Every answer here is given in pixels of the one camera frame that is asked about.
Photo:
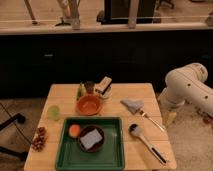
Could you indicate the orange red bowl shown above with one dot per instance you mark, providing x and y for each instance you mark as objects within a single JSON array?
[{"x": 88, "y": 105}]

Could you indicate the black chair base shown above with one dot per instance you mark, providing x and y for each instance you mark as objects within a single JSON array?
[{"x": 9, "y": 130}]

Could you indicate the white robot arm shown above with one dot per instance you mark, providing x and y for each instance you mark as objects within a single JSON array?
[{"x": 187, "y": 84}]

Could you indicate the brown grape bunch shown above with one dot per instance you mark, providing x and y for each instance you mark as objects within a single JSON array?
[{"x": 39, "y": 141}]

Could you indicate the orange fruit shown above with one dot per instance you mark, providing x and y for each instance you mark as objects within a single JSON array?
[{"x": 74, "y": 130}]

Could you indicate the dark brown bowl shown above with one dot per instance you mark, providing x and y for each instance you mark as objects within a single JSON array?
[{"x": 98, "y": 145}]

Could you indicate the wooden table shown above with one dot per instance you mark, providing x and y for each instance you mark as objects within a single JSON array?
[{"x": 137, "y": 156}]

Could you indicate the green plastic cup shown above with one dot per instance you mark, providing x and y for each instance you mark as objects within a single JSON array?
[{"x": 53, "y": 112}]

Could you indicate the white black dish brush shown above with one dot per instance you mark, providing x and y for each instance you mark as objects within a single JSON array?
[{"x": 135, "y": 131}]

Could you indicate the dark glass cup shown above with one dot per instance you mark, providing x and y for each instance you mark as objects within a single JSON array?
[{"x": 89, "y": 87}]

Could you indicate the green plastic tray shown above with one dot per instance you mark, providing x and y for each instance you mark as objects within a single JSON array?
[{"x": 109, "y": 157}]

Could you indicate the blue sponge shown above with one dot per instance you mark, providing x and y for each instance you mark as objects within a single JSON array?
[{"x": 90, "y": 139}]

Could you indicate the green yellow bottle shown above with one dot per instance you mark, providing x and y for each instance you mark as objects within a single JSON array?
[{"x": 80, "y": 91}]

